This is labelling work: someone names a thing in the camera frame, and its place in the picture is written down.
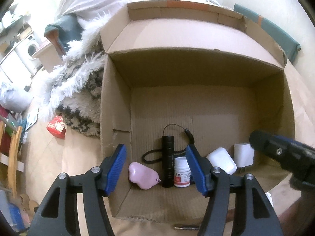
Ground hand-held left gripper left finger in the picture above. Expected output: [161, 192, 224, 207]
[28, 143, 127, 236]

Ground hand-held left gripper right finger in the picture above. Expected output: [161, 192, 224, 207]
[185, 145, 283, 236]

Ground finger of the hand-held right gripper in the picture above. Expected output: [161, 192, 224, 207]
[273, 136, 315, 151]
[249, 129, 315, 176]

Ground white pill bottle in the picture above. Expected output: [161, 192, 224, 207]
[173, 157, 191, 188]

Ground white charger plug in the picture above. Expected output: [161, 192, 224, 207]
[234, 143, 255, 174]

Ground white rounded case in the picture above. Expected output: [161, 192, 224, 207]
[206, 147, 237, 175]

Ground pink paw-shaped gadget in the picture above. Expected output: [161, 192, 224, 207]
[128, 162, 162, 190]

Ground black flashlight with strap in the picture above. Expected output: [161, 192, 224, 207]
[142, 124, 195, 188]

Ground brown cardboard box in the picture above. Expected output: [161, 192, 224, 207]
[99, 0, 296, 222]

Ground red gift box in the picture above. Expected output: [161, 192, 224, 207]
[46, 115, 66, 139]

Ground fluffy black white blanket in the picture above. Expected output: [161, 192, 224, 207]
[41, 7, 109, 137]

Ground tan crumpled cardboard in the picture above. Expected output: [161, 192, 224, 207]
[20, 193, 40, 212]

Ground white bathroom scale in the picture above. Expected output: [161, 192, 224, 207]
[26, 108, 40, 131]

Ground yellow wooden chair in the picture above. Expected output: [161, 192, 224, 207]
[0, 120, 25, 197]

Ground teal headboard cushion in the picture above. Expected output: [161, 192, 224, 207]
[233, 3, 301, 64]

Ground grey trash bag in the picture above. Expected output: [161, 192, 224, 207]
[0, 81, 33, 113]

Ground light wooden bedside cabinet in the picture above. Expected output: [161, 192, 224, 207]
[32, 41, 66, 73]

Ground white kitchen cabinet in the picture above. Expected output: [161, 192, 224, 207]
[0, 47, 33, 84]

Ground white washing machine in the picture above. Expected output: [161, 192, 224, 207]
[15, 34, 41, 72]

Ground teal pillow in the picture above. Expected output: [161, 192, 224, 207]
[44, 13, 83, 54]

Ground white duvet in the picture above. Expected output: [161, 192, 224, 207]
[57, 0, 222, 30]

